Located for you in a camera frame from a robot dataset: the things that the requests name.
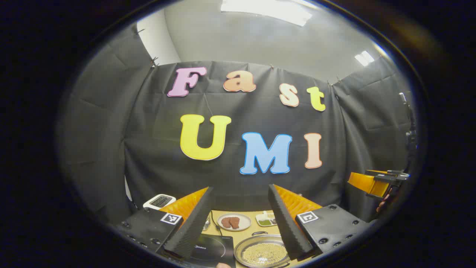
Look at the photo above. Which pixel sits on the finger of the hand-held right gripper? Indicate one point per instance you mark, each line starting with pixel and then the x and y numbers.
pixel 366 183

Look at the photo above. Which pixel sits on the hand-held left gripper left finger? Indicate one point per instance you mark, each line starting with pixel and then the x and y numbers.
pixel 193 227

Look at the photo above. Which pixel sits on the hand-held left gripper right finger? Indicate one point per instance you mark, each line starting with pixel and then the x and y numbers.
pixel 286 223

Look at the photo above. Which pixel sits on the black induction cooktop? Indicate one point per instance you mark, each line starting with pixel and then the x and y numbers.
pixel 215 249

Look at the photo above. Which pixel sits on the white divided dish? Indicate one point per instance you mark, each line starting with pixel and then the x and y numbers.
pixel 264 219

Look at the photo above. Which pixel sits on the raw red meat piece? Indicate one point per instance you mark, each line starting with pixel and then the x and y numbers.
pixel 225 222
pixel 235 222

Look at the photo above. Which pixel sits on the pile of yellow soybeans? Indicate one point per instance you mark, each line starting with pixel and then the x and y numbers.
pixel 264 255

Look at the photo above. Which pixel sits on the white round plate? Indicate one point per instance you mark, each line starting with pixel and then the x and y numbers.
pixel 245 222

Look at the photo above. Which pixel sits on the white toaster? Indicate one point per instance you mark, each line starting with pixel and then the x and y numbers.
pixel 159 201

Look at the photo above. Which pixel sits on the black tripod stand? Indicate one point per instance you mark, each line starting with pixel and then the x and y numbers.
pixel 410 137

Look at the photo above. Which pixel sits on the black backdrop cloth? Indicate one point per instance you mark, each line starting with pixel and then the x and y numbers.
pixel 148 149

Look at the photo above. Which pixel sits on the small ceiling light panel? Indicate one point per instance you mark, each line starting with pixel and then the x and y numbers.
pixel 364 58

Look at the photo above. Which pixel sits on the large ceiling light panel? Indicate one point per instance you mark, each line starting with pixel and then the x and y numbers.
pixel 267 9

